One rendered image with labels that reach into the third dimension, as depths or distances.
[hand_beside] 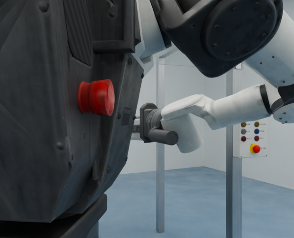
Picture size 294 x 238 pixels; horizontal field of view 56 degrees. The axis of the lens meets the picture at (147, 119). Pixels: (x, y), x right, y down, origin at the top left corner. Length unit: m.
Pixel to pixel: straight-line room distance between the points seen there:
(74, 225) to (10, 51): 0.21
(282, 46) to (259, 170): 4.55
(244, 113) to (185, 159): 5.16
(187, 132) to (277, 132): 4.02
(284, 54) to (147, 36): 0.21
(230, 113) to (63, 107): 0.45
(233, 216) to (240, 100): 1.06
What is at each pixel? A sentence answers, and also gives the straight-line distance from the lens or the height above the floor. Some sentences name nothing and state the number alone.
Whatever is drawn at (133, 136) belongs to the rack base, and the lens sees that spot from 0.90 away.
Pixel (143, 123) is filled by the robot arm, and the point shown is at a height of 1.03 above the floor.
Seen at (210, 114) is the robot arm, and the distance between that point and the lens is 0.62.
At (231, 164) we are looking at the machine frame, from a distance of 1.53.
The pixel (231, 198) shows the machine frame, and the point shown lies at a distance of 1.57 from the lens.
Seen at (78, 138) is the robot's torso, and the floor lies 1.03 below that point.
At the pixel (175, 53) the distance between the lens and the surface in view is 1.37.
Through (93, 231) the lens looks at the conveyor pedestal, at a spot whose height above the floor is 0.46.
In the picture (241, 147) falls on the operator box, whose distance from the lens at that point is 1.47.
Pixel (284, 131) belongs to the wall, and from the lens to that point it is 4.58.
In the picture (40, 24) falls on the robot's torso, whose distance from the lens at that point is 0.21.
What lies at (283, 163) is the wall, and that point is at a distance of 4.63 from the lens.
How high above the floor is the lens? 1.05
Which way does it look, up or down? level
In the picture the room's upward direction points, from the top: straight up
